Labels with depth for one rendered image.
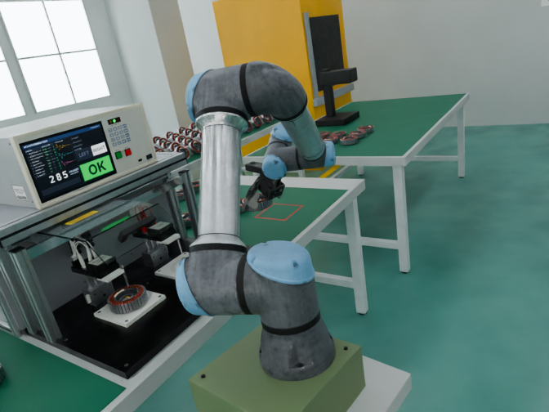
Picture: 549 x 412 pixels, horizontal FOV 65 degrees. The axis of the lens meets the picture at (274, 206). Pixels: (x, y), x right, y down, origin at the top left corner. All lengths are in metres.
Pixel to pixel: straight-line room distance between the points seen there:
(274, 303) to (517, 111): 5.50
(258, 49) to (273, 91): 4.06
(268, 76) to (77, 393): 0.85
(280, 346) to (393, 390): 0.27
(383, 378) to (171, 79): 4.65
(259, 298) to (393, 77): 5.67
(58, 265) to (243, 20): 3.97
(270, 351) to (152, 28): 4.69
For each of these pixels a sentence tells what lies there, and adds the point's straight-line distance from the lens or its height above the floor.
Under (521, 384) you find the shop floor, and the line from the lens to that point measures 2.11.
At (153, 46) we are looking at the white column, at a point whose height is 1.61.
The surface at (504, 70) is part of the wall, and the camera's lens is 6.03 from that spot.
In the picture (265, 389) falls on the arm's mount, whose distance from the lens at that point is 0.84.
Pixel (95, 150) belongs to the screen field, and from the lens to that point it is 1.42.
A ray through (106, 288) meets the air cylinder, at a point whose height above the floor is 0.81.
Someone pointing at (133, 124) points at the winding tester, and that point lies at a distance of 1.50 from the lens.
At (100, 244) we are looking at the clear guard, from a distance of 1.14.
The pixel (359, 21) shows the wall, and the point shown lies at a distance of 6.41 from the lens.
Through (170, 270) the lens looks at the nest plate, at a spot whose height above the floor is 0.78.
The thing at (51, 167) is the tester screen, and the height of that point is 1.21.
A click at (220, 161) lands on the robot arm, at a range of 0.89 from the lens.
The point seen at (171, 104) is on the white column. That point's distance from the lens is 5.28.
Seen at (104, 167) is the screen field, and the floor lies 1.16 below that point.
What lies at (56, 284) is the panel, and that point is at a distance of 1.53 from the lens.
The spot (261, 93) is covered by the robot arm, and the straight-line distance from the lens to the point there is 0.92.
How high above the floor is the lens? 1.43
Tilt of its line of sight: 21 degrees down
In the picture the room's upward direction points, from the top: 10 degrees counter-clockwise
